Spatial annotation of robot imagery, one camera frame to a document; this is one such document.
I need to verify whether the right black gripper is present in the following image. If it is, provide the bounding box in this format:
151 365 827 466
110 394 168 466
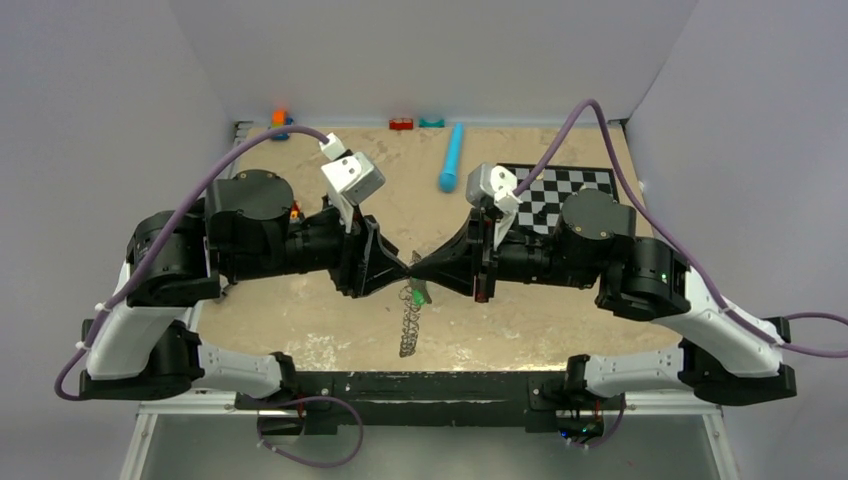
410 211 599 307

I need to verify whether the green key tag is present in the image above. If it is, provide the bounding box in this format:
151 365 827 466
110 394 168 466
412 290 427 306

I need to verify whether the metal disc with keyrings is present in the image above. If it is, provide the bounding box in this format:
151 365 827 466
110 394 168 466
399 277 432 358

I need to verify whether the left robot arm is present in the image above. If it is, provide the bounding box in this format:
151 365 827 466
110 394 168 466
79 170 408 409

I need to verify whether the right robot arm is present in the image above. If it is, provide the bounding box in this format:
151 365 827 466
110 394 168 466
410 190 797 407

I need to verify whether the blue cylinder tube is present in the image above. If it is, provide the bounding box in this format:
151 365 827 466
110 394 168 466
438 123 465 193

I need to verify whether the black white chessboard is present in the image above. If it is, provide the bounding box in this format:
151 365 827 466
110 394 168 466
514 165 619 235

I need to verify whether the colourful toy block stack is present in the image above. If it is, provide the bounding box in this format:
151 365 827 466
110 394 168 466
290 201 305 223

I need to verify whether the red toy brick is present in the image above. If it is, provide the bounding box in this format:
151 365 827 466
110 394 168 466
388 117 415 131

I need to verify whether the teal toy brick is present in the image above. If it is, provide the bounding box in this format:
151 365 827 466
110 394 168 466
418 117 446 129

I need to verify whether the blue orange toy car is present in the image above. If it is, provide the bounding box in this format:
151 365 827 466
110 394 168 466
269 110 292 141

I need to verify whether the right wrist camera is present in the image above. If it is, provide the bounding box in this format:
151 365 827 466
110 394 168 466
465 163 522 249

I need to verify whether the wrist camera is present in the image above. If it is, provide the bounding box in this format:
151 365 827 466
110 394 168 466
319 133 385 234
465 163 522 249

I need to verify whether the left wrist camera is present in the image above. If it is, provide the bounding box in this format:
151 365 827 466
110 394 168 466
319 133 385 234

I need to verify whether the black front rail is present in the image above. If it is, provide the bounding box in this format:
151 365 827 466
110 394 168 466
234 371 625 435

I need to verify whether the purple cable loop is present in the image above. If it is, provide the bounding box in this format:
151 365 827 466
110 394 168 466
256 395 366 469

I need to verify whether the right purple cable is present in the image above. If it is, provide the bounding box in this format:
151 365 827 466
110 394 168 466
513 99 848 359

